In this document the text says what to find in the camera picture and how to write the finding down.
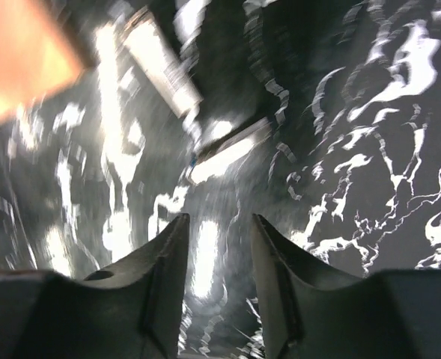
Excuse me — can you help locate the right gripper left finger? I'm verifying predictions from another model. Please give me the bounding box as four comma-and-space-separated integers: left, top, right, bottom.
36, 214, 189, 358

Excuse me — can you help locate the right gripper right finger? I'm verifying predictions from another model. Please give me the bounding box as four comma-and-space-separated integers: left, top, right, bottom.
251, 215, 404, 358

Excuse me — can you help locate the wooden board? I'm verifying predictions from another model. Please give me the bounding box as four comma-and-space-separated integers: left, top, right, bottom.
0, 1, 96, 124

